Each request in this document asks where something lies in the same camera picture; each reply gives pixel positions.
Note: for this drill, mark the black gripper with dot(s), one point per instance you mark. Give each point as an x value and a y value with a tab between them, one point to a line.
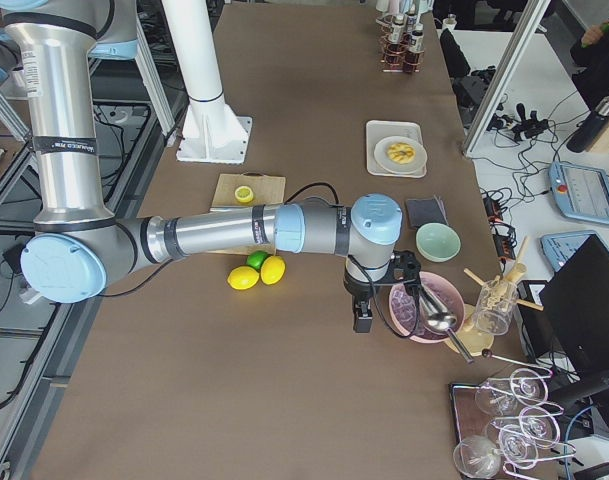
357	289

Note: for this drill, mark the cream serving tray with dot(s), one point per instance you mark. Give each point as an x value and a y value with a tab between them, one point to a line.
382	136

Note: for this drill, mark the tea bottle in rack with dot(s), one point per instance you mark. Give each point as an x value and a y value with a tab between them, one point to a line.
415	50
395	36

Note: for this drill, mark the metal ice scoop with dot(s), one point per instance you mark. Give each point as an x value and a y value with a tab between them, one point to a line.
440	320

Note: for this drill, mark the pink bowl with ice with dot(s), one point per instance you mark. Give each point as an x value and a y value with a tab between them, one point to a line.
403	312

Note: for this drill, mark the yellow lemon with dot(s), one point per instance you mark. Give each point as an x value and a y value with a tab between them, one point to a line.
272	270
243	277

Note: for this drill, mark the green ceramic bowl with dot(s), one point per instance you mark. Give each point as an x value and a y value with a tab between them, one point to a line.
437	242

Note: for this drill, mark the grey folded cloth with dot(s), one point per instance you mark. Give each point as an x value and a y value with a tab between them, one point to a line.
424	211

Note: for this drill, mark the wooden mug tree stand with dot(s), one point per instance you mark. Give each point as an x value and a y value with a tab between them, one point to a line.
515	274

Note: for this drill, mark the green lime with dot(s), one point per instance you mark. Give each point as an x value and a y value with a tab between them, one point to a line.
256	259

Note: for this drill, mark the clear glass mug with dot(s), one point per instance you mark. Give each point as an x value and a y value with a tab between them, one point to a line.
494	309

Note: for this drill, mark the wooden cutting board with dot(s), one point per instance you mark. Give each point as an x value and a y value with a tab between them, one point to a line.
266	189

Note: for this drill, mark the white round plate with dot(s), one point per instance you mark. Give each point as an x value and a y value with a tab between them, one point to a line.
382	159

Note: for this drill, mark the half lemon slice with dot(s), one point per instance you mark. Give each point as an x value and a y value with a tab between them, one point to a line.
244	194

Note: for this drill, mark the wine glass hanging rack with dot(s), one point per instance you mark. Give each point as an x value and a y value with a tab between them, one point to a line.
507	425

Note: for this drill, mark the black computer monitor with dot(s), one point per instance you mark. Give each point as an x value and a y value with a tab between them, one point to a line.
576	303

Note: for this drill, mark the teach pendant tablet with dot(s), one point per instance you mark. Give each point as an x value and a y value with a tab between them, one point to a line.
580	192

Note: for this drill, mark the braided ring bread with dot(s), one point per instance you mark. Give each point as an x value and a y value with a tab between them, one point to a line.
401	153

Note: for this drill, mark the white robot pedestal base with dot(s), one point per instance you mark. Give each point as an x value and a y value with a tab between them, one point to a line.
212	132

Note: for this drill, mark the copper wire bottle rack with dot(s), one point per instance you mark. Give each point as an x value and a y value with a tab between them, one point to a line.
395	66

